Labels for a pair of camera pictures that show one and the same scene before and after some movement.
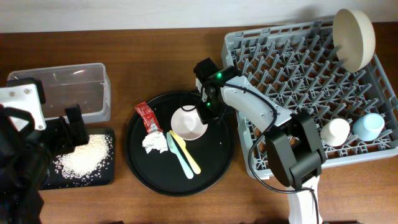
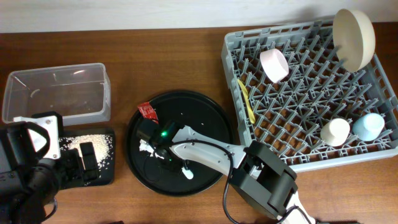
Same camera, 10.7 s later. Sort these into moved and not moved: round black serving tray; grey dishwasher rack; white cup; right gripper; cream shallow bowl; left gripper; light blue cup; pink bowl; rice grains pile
Moved: left gripper; pink bowl; right gripper
Not moved: rice grains pile; round black serving tray; white cup; grey dishwasher rack; light blue cup; cream shallow bowl
